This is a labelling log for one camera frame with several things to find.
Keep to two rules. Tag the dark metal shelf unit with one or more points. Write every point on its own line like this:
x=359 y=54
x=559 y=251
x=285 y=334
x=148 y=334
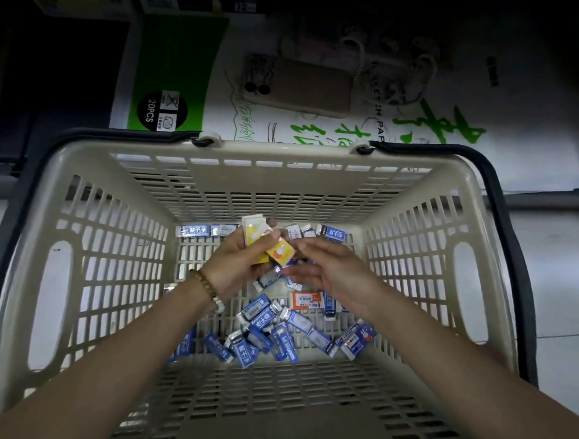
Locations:
x=8 y=143

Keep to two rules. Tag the person's left forearm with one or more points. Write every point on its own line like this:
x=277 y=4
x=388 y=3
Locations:
x=95 y=378

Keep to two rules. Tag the person's left hand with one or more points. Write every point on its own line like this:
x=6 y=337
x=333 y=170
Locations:
x=239 y=267

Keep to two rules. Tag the beige plastic shopping basket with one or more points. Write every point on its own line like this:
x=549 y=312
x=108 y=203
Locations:
x=293 y=188

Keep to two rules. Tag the yellow packaged eraser bundle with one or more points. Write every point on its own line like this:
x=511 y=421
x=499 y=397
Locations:
x=281 y=251

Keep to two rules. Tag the green and white paper pack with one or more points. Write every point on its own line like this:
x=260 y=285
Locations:
x=177 y=59

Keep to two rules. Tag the pile of mixed packaged erasers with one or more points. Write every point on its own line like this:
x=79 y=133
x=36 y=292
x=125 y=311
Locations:
x=275 y=332

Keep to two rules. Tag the person's right forearm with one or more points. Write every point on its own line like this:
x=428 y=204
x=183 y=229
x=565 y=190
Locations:
x=478 y=376

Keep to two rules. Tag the person's right hand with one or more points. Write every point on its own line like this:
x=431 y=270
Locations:
x=340 y=277

